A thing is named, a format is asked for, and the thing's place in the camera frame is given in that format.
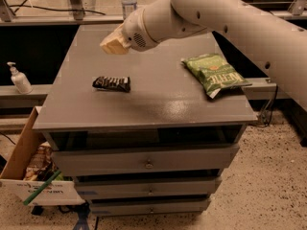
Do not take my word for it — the white gripper with grille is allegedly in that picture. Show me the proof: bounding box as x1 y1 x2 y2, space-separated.
100 9 157 55

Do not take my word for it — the black rxbar chocolate bar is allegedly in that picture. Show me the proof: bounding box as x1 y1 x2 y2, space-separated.
92 76 130 92

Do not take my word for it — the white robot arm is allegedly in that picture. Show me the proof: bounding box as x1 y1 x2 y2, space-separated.
101 0 307 109

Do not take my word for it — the clear plastic water bottle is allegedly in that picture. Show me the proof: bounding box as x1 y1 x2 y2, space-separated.
121 0 137 19

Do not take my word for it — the grey drawer cabinet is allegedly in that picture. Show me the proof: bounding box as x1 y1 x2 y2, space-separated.
34 24 256 217

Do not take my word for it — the green kettle chips bag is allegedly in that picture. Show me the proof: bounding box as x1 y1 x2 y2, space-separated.
181 54 250 99

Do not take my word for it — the white pump soap bottle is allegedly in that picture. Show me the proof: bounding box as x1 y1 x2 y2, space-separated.
8 61 33 94

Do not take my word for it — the green stick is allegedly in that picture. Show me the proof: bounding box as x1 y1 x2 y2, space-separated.
23 170 61 206

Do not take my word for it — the cardboard box with items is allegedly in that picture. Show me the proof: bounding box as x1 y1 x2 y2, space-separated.
1 106 84 206

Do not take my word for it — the blue clamp under cabinet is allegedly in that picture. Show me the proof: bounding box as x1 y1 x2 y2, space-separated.
72 203 90 230

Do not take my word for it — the black cable on ledge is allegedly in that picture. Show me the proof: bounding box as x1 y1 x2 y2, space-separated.
9 4 106 17

